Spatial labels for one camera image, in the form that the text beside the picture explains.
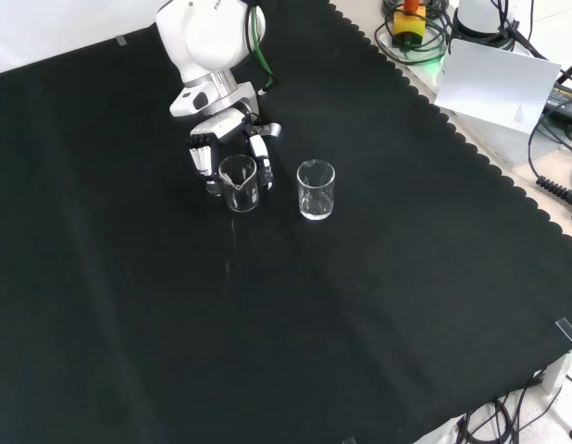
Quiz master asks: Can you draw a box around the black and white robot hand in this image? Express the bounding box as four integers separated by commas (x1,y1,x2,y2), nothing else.
188,104,283,196

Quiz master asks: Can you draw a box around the clear glass beaker with spout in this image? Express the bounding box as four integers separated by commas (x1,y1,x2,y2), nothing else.
218,154,261,215

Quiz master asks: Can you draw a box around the black table cloth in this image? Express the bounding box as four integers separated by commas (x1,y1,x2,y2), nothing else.
0,0,572,444

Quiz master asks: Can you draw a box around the yellow stop button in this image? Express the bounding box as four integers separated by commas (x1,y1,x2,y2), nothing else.
391,0,429,48

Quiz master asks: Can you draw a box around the pale board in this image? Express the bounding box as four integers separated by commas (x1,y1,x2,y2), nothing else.
433,38,563,136

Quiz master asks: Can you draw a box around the black power adapter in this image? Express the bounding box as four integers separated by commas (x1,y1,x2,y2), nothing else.
543,81,572,122

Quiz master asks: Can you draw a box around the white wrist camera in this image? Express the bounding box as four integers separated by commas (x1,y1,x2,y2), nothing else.
168,85,211,118

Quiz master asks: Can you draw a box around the green cable loop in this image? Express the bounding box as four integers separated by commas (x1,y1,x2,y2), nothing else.
374,17,450,65

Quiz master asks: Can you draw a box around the black cable with strain relief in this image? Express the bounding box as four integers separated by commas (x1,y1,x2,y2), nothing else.
526,116,572,210

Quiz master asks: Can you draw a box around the black floor cable bundle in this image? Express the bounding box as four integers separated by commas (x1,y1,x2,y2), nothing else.
452,383,565,444

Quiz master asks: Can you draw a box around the white metal bracket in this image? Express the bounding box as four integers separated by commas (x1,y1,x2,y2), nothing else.
539,346,572,395

